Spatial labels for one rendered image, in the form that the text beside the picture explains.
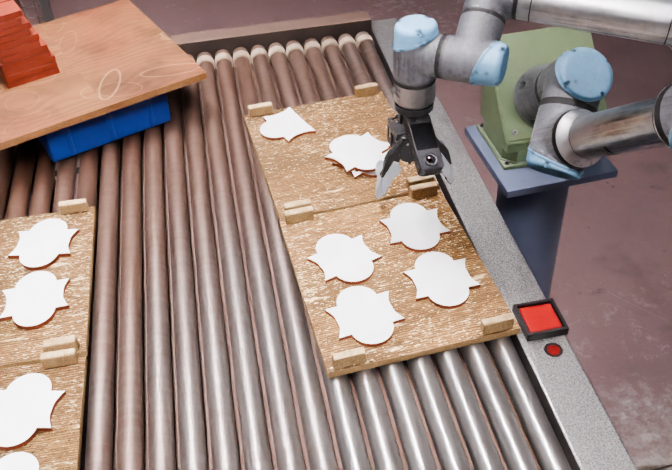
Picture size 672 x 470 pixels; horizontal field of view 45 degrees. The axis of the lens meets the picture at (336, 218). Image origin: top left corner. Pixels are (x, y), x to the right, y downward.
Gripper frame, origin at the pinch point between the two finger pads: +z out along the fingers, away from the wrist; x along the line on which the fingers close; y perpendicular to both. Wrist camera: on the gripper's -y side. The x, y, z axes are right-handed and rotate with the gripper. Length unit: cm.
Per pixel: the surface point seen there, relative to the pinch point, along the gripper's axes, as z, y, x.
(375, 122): 8.8, 38.8, -3.3
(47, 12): 23, 159, 78
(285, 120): 7.9, 45.1, 17.1
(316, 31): 9, 88, -1
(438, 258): 8.0, -10.6, -1.2
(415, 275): 8.0, -13.6, 4.5
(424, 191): 7.2, 8.6, -5.0
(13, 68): -6, 65, 77
